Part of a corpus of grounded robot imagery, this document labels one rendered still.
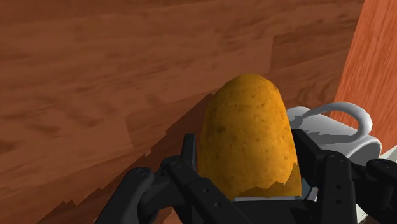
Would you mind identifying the white mug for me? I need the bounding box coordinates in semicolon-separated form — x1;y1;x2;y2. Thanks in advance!
286;101;382;224

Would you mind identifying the brown potato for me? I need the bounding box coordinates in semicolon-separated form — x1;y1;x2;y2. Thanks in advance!
197;73;303;200

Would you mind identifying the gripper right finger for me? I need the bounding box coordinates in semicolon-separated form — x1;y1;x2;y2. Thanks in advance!
291;129;397;224

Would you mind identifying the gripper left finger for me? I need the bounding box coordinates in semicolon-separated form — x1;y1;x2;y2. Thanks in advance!
94;133;252;224

